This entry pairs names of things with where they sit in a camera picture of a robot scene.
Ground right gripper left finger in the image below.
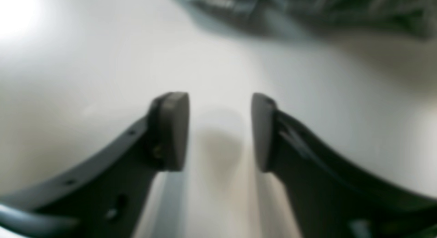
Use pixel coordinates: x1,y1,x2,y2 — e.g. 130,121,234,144
0,92,190,238

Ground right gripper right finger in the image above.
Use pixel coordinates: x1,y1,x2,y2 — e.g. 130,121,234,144
251,93,437,238

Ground grey printed T-shirt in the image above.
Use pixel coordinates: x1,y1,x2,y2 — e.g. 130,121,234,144
176,0,436,39

